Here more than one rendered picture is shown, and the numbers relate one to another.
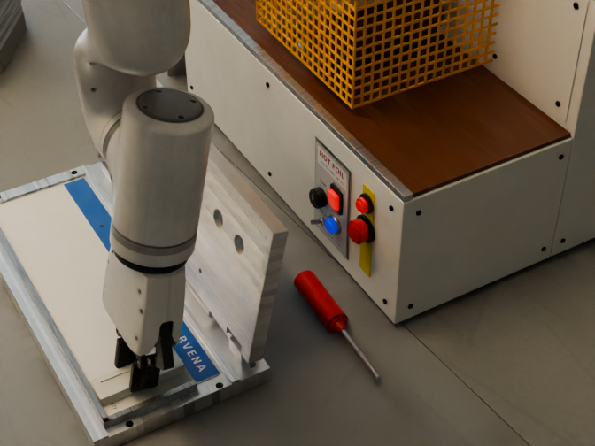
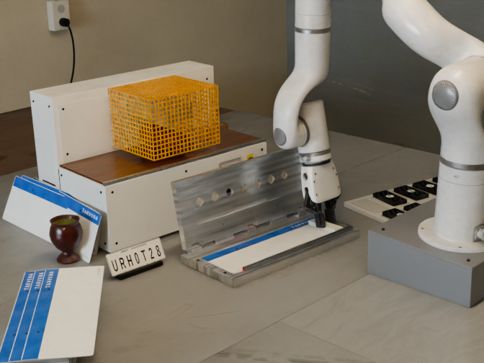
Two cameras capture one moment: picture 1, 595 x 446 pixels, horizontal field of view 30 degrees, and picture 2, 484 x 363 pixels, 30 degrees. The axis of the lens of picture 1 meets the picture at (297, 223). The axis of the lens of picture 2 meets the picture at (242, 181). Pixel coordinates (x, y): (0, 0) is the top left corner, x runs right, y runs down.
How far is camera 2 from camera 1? 273 cm
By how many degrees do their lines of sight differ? 85
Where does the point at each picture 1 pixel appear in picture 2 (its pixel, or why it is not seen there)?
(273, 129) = not seen: hidden behind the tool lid
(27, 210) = (231, 265)
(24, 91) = (109, 298)
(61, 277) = (275, 250)
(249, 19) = (145, 168)
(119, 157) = (319, 122)
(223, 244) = (277, 185)
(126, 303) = (330, 181)
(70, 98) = (114, 284)
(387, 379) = not seen: hidden behind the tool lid
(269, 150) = not seen: hidden behind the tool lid
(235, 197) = (282, 153)
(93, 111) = (298, 124)
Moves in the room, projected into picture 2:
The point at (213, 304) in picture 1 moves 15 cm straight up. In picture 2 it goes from (289, 209) to (288, 155)
